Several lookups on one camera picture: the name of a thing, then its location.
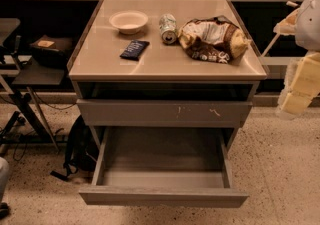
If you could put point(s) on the grey drawer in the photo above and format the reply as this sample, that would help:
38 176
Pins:
149 166
156 113

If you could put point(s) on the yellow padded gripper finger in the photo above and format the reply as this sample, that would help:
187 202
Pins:
301 86
287 26

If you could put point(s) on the dark side desk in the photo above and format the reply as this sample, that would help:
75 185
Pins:
30 75

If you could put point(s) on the dark blue snack packet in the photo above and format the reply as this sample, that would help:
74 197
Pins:
134 50

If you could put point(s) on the brown white chip bag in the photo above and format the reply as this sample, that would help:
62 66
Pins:
215 40

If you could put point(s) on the white paper bowl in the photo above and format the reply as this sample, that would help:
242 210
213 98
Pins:
128 22

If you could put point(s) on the grey drawer cabinet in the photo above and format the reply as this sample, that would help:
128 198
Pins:
163 72

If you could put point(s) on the white stick with handle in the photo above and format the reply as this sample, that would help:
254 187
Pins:
275 38

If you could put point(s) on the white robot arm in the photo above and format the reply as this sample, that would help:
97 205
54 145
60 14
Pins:
307 33

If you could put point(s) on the green white soda can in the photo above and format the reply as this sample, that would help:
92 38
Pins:
168 28

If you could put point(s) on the black backpack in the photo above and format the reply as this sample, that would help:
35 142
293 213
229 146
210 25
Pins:
81 151

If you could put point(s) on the grey low shelf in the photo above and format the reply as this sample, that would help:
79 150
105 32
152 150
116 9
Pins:
277 66

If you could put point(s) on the black box with label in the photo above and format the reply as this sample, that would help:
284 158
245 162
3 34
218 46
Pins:
52 52

